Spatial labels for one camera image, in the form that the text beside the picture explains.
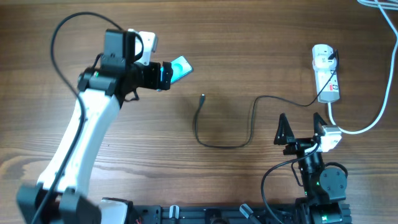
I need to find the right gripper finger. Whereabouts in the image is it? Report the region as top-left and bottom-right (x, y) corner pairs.
(274, 113), (294, 145)
(313, 113), (327, 135)

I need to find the teal screen smartphone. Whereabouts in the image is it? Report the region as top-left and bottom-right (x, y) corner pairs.
(170, 55), (193, 85)

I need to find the black USB charging cable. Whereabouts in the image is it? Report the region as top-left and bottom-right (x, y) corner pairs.
(194, 49), (340, 149)

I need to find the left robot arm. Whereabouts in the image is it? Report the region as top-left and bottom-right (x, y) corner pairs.
(16, 29), (174, 223)

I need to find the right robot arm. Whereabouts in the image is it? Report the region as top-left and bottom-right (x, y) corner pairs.
(274, 113), (352, 223)

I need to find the white USB charger plug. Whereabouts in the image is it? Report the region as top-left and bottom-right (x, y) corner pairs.
(312, 54), (337, 72)

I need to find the white power strip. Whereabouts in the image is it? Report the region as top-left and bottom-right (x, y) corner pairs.
(312, 44), (340, 104)

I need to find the right camera black cable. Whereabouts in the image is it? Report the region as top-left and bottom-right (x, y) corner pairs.
(260, 142), (321, 224)

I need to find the white power strip cord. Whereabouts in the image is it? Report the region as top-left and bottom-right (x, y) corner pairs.
(327, 0), (398, 135)

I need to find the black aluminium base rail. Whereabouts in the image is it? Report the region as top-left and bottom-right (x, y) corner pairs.
(127, 203), (352, 224)

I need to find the white cable bundle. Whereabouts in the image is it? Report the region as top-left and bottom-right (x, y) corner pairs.
(356, 0), (398, 11)

